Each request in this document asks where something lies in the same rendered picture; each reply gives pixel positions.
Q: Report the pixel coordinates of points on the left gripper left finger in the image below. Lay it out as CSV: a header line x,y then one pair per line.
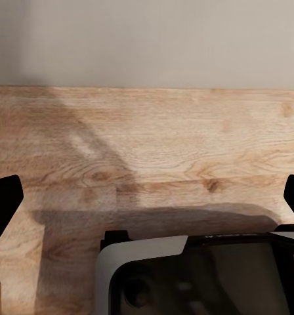
x,y
11,196

